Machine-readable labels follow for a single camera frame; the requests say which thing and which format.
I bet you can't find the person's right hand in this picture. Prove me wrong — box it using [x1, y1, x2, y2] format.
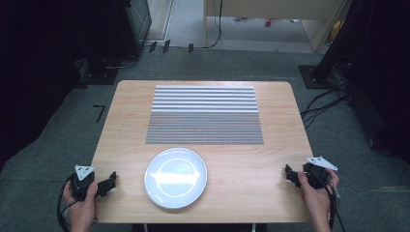
[297, 168, 340, 218]

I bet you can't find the white round plate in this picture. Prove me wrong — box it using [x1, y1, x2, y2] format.
[143, 147, 209, 211]

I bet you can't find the black stand base plate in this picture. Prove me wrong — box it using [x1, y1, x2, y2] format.
[298, 64, 340, 90]
[78, 57, 120, 86]

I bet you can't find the person's left hand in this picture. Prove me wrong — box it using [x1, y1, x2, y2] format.
[62, 181, 100, 226]

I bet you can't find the hand-held gripper black cable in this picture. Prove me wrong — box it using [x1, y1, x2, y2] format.
[56, 175, 75, 232]
[323, 180, 347, 232]

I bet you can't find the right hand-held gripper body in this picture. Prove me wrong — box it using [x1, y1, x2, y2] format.
[302, 156, 338, 190]

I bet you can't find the black hanging cable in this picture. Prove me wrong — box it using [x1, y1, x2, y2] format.
[202, 0, 224, 50]

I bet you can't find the yellow object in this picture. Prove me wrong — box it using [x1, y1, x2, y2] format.
[328, 19, 345, 45]

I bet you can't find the striped grey woven placemat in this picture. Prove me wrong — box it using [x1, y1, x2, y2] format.
[145, 84, 265, 146]

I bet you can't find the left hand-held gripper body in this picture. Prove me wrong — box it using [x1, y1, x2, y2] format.
[70, 164, 98, 203]

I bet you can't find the right hand-held gripper black cable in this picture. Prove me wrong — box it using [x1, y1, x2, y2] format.
[323, 180, 347, 232]

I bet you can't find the light wooden desk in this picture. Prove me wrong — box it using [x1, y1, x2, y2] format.
[202, 0, 353, 53]

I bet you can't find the dark equipment case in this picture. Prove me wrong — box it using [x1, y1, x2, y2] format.
[124, 0, 153, 57]

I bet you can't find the left hand-held gripper black cable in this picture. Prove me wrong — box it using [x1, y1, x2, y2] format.
[56, 175, 75, 232]

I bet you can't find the bundle of black floor cables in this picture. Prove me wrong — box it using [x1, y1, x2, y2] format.
[299, 61, 354, 131]

